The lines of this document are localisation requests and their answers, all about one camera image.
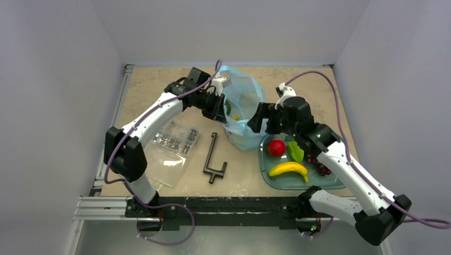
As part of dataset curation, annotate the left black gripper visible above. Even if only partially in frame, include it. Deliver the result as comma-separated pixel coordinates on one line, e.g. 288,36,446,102
194,91,227,124

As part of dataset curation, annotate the blue plastic bag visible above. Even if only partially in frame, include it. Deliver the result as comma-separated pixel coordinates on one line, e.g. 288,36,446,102
216,65,266,151

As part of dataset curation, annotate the red fake apple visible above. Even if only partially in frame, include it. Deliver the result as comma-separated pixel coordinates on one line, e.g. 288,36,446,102
266,140,286,157

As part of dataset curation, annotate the green fake lime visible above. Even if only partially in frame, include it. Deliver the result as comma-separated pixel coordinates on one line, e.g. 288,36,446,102
287,141,304,163

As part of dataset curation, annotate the red fake grapes bunch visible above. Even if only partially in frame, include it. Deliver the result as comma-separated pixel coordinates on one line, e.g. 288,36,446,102
305,154,332,176

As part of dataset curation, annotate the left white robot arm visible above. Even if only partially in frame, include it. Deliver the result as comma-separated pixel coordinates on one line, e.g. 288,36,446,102
103,67,226,217

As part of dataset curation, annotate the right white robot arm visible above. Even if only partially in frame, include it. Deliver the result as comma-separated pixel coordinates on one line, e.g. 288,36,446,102
247,96,412,246

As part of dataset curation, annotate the clear plastic screw box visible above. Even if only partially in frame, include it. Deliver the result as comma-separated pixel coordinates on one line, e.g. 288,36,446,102
144,120,200,187

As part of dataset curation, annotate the teal plastic tray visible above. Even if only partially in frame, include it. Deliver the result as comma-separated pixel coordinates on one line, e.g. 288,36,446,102
258,134,345,190

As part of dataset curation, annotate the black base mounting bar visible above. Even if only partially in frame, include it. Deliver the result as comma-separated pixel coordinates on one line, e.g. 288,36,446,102
124,197,330,234

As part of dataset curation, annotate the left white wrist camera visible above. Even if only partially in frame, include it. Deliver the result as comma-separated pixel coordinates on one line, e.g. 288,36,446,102
211,76,231,95

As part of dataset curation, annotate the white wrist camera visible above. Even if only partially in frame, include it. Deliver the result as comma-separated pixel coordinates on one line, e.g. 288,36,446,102
275,83,296,109
211,76,231,95

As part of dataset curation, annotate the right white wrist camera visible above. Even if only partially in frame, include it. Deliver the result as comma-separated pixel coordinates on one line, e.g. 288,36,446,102
275,83,296,109

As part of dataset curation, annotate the black metal bracket tool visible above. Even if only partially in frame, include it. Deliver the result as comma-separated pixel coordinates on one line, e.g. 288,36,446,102
202,132,228,185

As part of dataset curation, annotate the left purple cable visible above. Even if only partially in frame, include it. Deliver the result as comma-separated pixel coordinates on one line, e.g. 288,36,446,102
104,59,223,247

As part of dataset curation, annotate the aluminium frame rail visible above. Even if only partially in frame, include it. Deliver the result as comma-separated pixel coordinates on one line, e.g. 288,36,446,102
72,195,356,223

